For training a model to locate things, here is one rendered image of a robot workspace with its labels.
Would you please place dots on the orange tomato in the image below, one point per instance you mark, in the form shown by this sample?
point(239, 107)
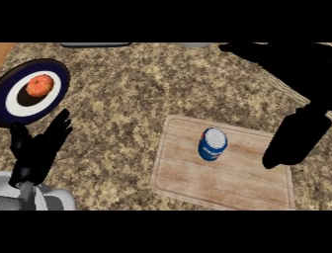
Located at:
point(40, 85)

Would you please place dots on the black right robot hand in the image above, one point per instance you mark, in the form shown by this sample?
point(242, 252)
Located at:
point(304, 82)

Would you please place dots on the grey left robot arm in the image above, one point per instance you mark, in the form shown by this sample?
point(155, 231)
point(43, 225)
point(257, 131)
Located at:
point(13, 197)

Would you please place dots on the blue and white can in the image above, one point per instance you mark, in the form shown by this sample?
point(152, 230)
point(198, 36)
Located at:
point(213, 144)

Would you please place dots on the dark grey flat appliance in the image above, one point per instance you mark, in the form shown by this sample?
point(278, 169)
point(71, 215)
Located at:
point(94, 44)

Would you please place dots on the navy and white plate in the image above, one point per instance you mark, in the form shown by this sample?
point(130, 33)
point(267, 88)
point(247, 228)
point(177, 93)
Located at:
point(26, 93)

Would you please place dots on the pale grey round object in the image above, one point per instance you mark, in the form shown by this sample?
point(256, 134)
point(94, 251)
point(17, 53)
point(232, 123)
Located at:
point(196, 44)

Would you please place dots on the pale wooden cutting board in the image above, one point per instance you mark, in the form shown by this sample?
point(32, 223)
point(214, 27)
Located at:
point(222, 171)

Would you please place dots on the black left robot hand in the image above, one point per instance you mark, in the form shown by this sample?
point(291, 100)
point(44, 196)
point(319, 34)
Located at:
point(37, 151)

